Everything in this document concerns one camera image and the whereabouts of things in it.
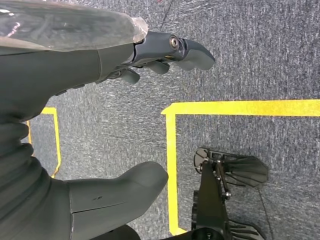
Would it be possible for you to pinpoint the black robot leg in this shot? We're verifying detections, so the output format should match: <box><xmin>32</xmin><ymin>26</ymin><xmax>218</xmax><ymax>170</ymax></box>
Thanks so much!
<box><xmin>90</xmin><ymin>158</ymin><xmax>232</xmax><ymax>240</ymax></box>

